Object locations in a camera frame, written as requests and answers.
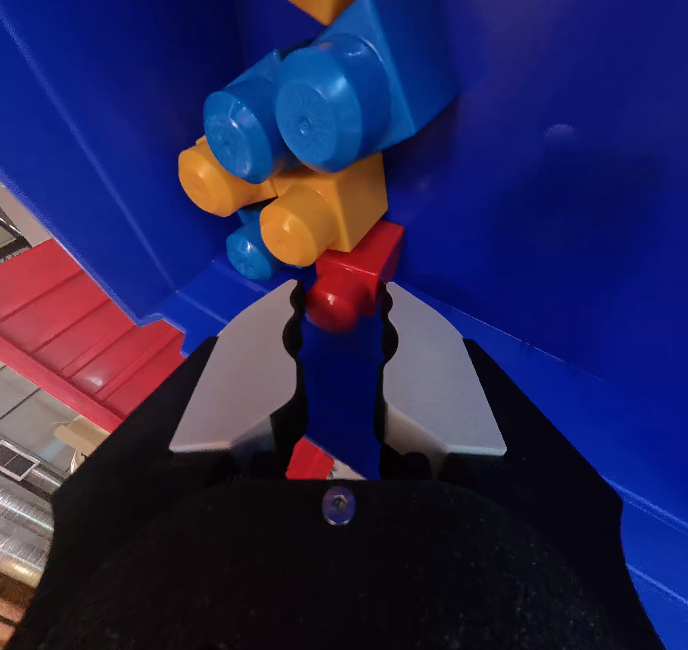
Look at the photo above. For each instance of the blue plastic bin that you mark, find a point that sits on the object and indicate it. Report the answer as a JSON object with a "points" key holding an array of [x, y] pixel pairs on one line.
{"points": [[537, 177]]}

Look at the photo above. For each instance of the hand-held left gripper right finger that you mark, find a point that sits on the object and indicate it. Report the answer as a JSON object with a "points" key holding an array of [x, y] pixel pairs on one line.
{"points": [[441, 392]]}

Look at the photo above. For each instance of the red mega block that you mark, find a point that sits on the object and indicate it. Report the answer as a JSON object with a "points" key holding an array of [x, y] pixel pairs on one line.
{"points": [[349, 279]]}

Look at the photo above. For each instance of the pile of mega blocks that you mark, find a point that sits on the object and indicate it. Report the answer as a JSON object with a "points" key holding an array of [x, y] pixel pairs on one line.
{"points": [[333, 96]]}

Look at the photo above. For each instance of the silver ventilation duct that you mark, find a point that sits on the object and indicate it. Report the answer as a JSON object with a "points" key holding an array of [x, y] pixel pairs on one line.
{"points": [[21, 532]]}

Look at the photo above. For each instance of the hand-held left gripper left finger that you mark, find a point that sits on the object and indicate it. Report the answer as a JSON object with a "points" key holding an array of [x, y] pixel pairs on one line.
{"points": [[236, 387]]}

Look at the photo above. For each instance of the red plastic bin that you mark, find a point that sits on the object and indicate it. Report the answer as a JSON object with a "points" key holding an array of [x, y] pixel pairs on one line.
{"points": [[64, 327]]}

